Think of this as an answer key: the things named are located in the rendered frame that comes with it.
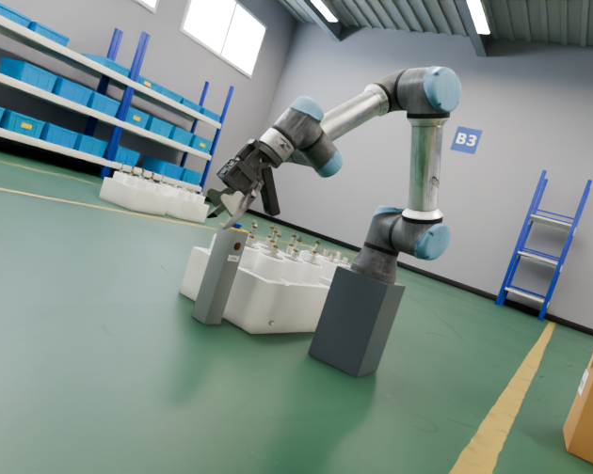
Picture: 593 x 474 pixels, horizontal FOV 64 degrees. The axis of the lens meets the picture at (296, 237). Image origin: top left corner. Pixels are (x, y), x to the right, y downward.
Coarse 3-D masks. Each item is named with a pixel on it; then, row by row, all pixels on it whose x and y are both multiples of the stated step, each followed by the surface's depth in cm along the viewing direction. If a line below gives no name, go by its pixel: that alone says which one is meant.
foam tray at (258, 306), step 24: (192, 264) 174; (192, 288) 172; (240, 288) 158; (264, 288) 152; (288, 288) 161; (312, 288) 172; (240, 312) 157; (264, 312) 155; (288, 312) 165; (312, 312) 177
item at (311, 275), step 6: (306, 264) 176; (312, 264) 177; (306, 270) 176; (312, 270) 176; (318, 270) 177; (306, 276) 176; (312, 276) 177; (318, 276) 179; (306, 282) 176; (312, 282) 177
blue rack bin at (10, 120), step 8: (8, 112) 502; (0, 120) 510; (8, 120) 502; (16, 120) 507; (24, 120) 514; (32, 120) 520; (40, 120) 528; (8, 128) 503; (16, 128) 510; (24, 128) 517; (32, 128) 523; (40, 128) 531; (32, 136) 527
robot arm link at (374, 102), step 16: (384, 80) 134; (368, 96) 132; (384, 96) 132; (336, 112) 127; (352, 112) 128; (368, 112) 131; (384, 112) 135; (336, 128) 126; (352, 128) 131; (288, 160) 122
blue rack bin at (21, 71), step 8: (0, 56) 523; (0, 64) 523; (8, 64) 514; (16, 64) 507; (24, 64) 499; (0, 72) 522; (8, 72) 514; (16, 72) 506; (24, 72) 503; (32, 72) 509; (40, 72) 516; (48, 72) 522; (24, 80) 505; (32, 80) 511; (40, 80) 519; (48, 80) 525; (40, 88) 522; (48, 88) 528
